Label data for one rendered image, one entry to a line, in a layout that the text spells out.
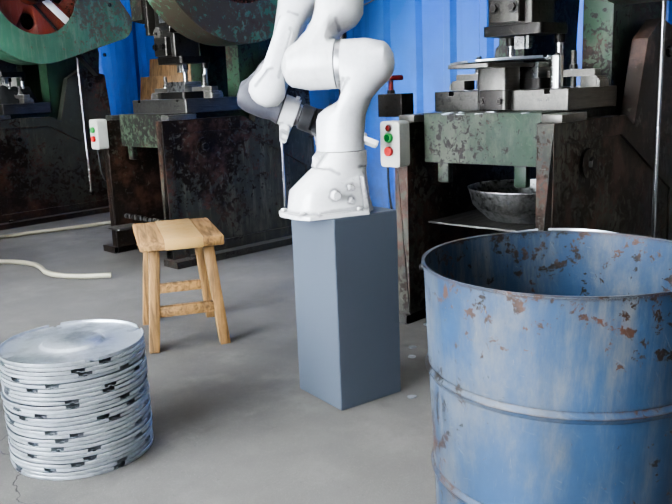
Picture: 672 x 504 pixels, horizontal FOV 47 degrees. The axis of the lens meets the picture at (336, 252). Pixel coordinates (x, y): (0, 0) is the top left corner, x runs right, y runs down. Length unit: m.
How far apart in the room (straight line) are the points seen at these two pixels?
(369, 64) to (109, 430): 0.94
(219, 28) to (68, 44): 1.77
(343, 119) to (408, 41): 2.42
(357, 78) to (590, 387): 0.96
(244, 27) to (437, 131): 1.25
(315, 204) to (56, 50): 3.29
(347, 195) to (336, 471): 0.60
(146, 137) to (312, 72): 1.89
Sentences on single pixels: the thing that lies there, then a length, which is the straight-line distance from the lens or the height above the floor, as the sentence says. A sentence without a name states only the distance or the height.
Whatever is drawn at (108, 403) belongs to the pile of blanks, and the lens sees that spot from 1.61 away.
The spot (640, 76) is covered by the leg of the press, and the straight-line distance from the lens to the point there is 2.54.
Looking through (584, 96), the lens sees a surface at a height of 0.68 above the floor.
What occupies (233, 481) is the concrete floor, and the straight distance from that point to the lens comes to 1.56.
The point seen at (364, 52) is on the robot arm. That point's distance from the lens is 1.74.
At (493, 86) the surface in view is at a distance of 2.30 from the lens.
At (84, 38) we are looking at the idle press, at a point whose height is 1.06.
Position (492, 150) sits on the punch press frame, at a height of 0.54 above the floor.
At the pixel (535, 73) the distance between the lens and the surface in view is 2.38.
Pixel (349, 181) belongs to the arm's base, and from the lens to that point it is 1.74.
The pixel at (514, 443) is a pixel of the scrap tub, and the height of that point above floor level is 0.27.
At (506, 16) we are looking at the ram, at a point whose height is 0.91.
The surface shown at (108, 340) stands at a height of 0.24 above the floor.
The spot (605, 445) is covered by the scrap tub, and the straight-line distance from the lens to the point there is 1.05.
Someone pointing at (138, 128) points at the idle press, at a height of 0.58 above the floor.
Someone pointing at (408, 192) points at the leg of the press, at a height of 0.41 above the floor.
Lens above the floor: 0.74
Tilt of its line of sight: 12 degrees down
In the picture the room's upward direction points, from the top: 2 degrees counter-clockwise
